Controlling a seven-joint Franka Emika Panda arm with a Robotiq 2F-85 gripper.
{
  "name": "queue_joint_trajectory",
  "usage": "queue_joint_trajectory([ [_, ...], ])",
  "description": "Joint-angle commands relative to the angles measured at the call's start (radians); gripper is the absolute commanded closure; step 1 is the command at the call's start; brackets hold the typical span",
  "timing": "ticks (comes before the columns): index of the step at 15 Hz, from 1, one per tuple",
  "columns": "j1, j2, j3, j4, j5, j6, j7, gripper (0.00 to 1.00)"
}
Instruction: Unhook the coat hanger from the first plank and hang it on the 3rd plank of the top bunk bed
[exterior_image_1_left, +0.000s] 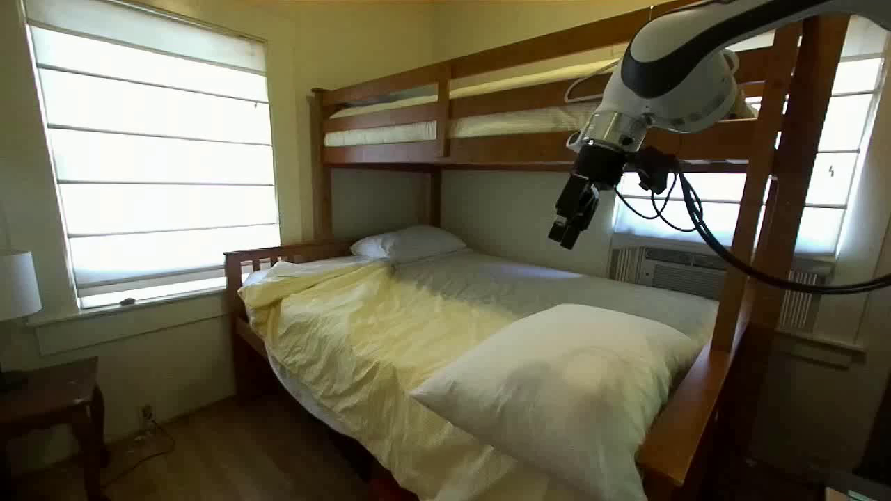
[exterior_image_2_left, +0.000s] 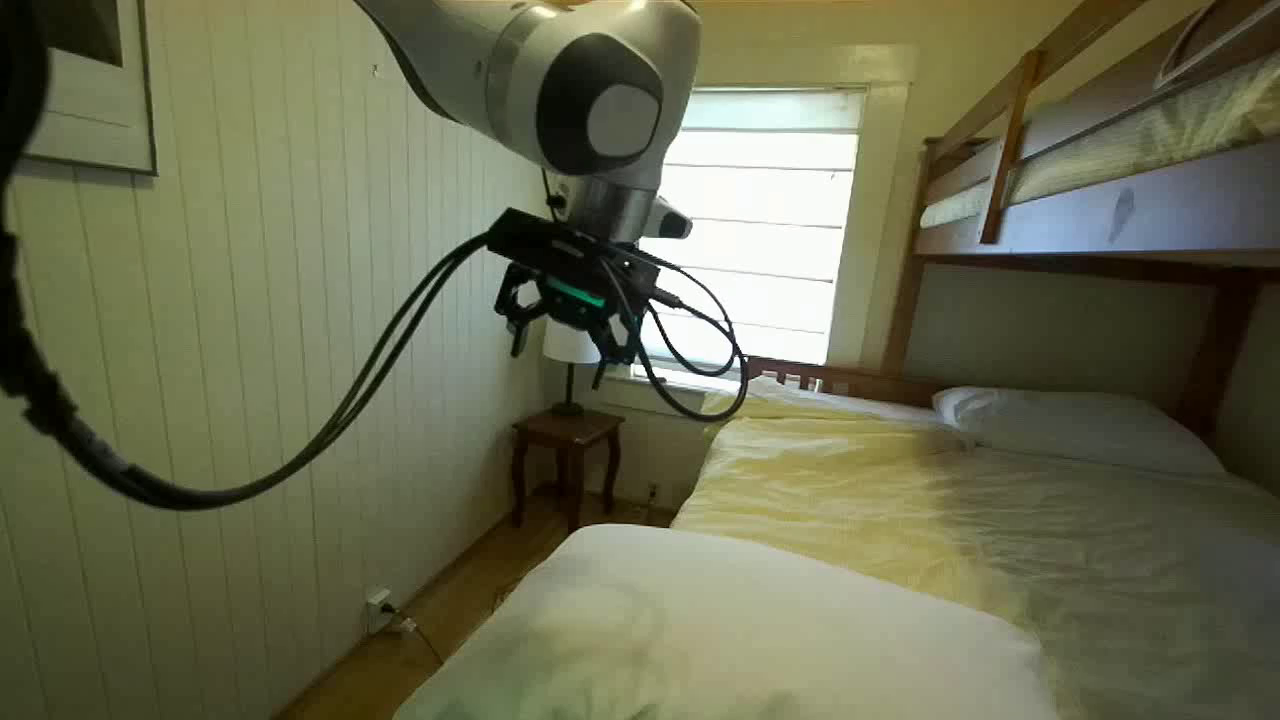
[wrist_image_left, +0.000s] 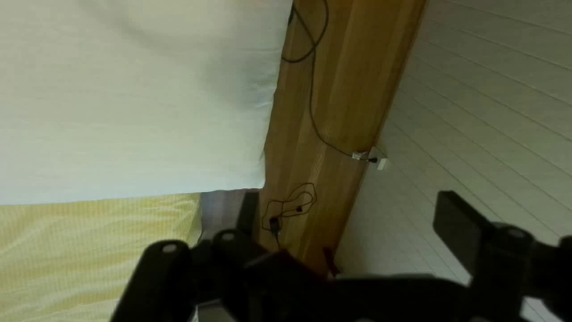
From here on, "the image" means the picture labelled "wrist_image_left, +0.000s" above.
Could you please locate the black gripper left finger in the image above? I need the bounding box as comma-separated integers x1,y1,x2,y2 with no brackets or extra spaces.
108,230,264,322

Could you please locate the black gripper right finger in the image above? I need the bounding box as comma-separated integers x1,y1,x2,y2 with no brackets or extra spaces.
432,190,572,322

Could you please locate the yellow blanket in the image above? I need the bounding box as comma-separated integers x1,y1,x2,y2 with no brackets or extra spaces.
0,194,205,322

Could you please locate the large white pillow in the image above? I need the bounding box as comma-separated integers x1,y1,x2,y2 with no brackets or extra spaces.
0,0,294,206

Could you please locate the looped black cable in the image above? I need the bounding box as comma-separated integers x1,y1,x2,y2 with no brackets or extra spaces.
258,181,321,242

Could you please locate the white wall outlet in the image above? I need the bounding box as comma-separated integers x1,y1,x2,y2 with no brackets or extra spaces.
350,147,389,174

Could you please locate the thin black power cable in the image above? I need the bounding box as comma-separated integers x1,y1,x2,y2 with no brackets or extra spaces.
278,0,371,162

